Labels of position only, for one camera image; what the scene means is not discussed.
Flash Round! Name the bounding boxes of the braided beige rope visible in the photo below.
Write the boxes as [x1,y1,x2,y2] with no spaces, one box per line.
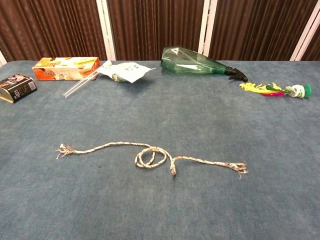
[55,141,249,180]

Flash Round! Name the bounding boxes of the blue table cloth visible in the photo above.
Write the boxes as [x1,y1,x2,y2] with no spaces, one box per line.
[0,59,320,240]

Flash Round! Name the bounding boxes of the white plastic snack bag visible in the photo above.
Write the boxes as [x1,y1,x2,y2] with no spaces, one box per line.
[97,59,157,84]

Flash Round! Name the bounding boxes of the green spray bottle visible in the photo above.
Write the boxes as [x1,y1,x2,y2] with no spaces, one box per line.
[160,45,249,83]

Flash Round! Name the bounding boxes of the clear glass tube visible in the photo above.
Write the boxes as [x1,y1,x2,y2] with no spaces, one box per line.
[62,68,100,99]

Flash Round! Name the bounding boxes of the orange biscuit box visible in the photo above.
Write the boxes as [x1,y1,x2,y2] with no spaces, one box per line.
[32,56,101,81]

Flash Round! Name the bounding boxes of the colourful feather shuttlecock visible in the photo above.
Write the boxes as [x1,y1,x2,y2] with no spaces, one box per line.
[239,81,313,100]

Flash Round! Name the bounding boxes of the black printed box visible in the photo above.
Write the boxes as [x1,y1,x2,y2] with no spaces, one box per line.
[0,73,38,104]

